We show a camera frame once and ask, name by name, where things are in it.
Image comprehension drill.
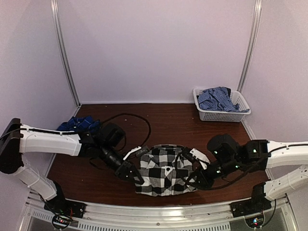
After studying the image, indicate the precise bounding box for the aluminium frame post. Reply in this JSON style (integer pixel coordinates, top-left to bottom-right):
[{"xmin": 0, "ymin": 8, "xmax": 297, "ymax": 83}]
[
  {"xmin": 50, "ymin": 0, "xmax": 81, "ymax": 107},
  {"xmin": 237, "ymin": 0, "xmax": 262, "ymax": 92}
]

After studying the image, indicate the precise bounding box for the blue plaid shirt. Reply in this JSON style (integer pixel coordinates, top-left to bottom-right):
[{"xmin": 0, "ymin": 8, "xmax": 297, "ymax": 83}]
[{"xmin": 57, "ymin": 115, "xmax": 101, "ymax": 134}]

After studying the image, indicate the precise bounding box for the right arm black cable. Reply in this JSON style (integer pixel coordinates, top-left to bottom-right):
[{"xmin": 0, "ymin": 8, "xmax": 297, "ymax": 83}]
[{"xmin": 174, "ymin": 154, "xmax": 265, "ymax": 191}]

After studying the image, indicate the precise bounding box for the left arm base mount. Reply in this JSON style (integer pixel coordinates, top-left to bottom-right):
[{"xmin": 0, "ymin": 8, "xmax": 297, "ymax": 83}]
[{"xmin": 44, "ymin": 200, "xmax": 86, "ymax": 218}]

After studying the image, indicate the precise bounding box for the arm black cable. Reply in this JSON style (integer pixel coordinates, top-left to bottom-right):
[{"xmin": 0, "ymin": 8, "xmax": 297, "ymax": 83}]
[
  {"xmin": 101, "ymin": 113, "xmax": 152, "ymax": 150},
  {"xmin": 174, "ymin": 154, "xmax": 265, "ymax": 191}
]

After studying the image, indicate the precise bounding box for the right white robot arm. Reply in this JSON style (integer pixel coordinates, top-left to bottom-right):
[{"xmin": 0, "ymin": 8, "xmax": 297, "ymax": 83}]
[{"xmin": 187, "ymin": 134, "xmax": 308, "ymax": 213}]

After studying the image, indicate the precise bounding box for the right aluminium frame post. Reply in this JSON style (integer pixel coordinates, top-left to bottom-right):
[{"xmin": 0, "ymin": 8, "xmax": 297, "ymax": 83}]
[{"xmin": 237, "ymin": 0, "xmax": 262, "ymax": 92}]

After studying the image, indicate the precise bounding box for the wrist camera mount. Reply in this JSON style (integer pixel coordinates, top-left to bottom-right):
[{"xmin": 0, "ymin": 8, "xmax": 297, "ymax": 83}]
[
  {"xmin": 123, "ymin": 146, "xmax": 150, "ymax": 160},
  {"xmin": 182, "ymin": 148, "xmax": 210, "ymax": 170}
]

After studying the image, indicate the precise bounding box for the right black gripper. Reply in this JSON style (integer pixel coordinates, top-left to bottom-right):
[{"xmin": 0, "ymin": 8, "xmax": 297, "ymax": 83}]
[{"xmin": 185, "ymin": 157, "xmax": 240, "ymax": 192}]

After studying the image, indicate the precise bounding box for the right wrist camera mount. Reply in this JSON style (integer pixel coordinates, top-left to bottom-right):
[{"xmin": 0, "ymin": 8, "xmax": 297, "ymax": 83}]
[{"xmin": 182, "ymin": 148, "xmax": 210, "ymax": 170}]

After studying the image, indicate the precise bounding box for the black white checked shirt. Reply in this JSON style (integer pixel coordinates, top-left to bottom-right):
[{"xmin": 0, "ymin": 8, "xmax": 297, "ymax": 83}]
[{"xmin": 135, "ymin": 144, "xmax": 197, "ymax": 197}]

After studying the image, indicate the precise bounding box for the right circuit board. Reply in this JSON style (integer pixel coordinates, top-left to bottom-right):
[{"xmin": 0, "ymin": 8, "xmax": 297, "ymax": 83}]
[{"xmin": 245, "ymin": 217, "xmax": 265, "ymax": 229}]

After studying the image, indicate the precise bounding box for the left circuit board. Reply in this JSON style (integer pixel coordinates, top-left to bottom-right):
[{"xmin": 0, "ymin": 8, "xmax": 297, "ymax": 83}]
[{"xmin": 51, "ymin": 215, "xmax": 72, "ymax": 229}]

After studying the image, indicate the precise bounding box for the aluminium front rail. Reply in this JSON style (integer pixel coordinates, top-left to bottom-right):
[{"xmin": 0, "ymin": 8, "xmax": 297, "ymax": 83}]
[{"xmin": 17, "ymin": 191, "xmax": 299, "ymax": 231}]

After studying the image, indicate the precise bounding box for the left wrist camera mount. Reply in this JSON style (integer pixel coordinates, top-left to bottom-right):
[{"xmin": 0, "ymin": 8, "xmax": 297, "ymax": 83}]
[{"xmin": 123, "ymin": 146, "xmax": 150, "ymax": 160}]

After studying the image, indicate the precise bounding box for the left aluminium frame post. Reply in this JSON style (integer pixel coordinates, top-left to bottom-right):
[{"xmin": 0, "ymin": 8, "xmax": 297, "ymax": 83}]
[{"xmin": 50, "ymin": 0, "xmax": 81, "ymax": 107}]

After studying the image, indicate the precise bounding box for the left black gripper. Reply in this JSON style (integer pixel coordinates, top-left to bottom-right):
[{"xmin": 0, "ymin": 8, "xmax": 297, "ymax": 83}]
[{"xmin": 99, "ymin": 143, "xmax": 144, "ymax": 184}]

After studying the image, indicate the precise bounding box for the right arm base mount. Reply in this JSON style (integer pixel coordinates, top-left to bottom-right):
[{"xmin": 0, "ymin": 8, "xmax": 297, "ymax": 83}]
[{"xmin": 230, "ymin": 200, "xmax": 271, "ymax": 218}]

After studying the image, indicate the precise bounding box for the white plastic laundry basket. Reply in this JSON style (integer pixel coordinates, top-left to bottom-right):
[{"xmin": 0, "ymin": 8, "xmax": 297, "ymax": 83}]
[{"xmin": 192, "ymin": 88, "xmax": 252, "ymax": 122}]

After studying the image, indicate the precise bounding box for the light blue checked shirt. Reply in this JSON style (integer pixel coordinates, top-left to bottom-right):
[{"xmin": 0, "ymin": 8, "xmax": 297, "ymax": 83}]
[{"xmin": 197, "ymin": 87, "xmax": 250, "ymax": 113}]

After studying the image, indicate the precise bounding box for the circuit board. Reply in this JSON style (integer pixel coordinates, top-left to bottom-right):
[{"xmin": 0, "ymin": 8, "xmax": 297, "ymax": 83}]
[
  {"xmin": 51, "ymin": 215, "xmax": 72, "ymax": 229},
  {"xmin": 245, "ymin": 217, "xmax": 265, "ymax": 229}
]

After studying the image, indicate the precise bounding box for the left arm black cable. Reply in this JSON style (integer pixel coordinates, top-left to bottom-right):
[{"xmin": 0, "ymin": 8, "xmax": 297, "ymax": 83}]
[{"xmin": 101, "ymin": 113, "xmax": 152, "ymax": 150}]

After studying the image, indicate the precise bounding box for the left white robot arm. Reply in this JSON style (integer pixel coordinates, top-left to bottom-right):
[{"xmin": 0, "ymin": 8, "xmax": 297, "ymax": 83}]
[{"xmin": 0, "ymin": 118, "xmax": 144, "ymax": 214}]

